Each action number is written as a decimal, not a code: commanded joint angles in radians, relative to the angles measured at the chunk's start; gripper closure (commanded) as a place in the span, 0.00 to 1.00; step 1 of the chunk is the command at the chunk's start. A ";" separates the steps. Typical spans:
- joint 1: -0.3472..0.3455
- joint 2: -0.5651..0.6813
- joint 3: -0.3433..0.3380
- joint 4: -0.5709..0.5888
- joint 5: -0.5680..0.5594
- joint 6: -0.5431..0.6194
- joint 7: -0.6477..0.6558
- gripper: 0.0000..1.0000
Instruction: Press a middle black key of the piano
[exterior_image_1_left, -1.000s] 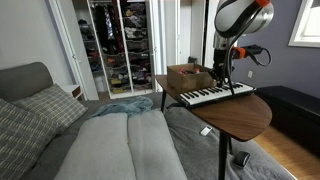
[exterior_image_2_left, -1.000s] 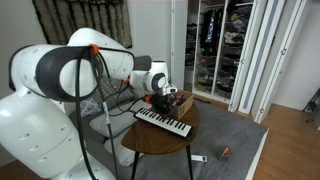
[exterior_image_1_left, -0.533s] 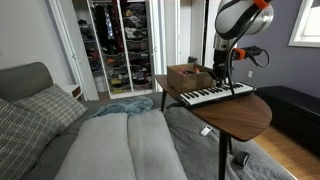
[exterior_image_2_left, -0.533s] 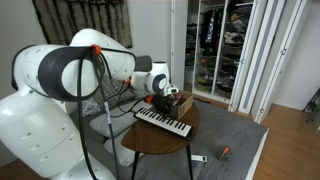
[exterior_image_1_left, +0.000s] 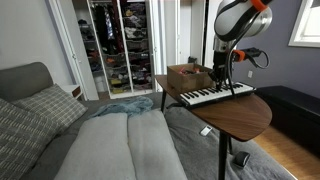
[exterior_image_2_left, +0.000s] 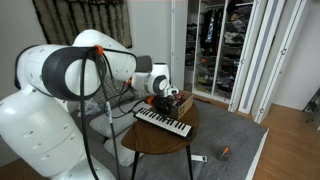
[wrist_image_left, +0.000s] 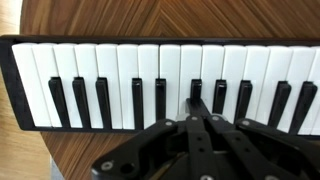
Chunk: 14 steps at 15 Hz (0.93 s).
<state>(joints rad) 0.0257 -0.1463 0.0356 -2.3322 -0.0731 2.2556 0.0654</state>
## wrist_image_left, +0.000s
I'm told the black melodica with white keys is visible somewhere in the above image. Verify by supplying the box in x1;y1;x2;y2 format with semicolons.
0;34;320;141

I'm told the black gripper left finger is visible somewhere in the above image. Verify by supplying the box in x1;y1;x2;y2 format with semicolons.
90;97;215;180

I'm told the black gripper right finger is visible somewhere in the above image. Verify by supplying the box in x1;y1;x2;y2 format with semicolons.
198;97;320;180

